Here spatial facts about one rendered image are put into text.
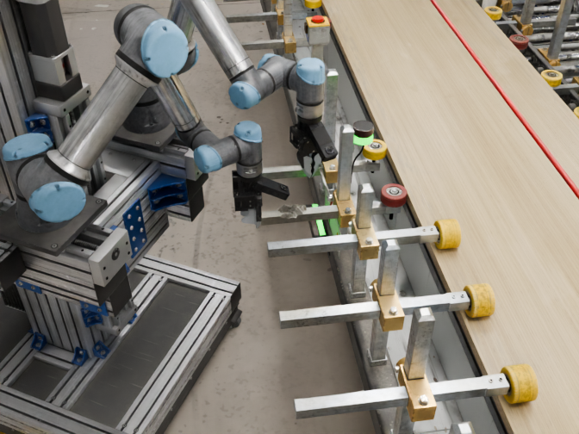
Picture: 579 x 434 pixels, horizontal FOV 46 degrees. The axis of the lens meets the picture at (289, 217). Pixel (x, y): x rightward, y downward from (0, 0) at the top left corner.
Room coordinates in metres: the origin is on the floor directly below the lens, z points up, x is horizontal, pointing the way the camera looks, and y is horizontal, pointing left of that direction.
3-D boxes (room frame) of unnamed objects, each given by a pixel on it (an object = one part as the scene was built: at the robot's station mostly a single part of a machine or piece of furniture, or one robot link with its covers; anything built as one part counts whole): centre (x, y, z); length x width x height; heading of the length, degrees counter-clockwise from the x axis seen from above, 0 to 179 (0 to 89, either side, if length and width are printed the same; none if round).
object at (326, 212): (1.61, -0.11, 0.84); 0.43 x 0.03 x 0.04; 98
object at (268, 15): (3.10, 0.08, 0.83); 0.43 x 0.03 x 0.04; 98
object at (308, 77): (1.63, -0.06, 1.29); 0.09 x 0.08 x 0.11; 54
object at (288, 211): (1.59, -0.01, 0.87); 0.09 x 0.07 x 0.02; 98
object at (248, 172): (1.57, 0.11, 1.05); 0.08 x 0.08 x 0.05
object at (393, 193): (1.64, -0.32, 0.85); 0.08 x 0.08 x 0.11
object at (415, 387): (0.89, -0.27, 0.95); 0.13 x 0.06 x 0.05; 8
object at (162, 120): (1.83, 0.45, 1.09); 0.15 x 0.15 x 0.10
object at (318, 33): (2.16, -0.10, 1.18); 0.07 x 0.07 x 0.08; 8
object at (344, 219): (1.63, -0.17, 0.85); 0.13 x 0.06 x 0.05; 8
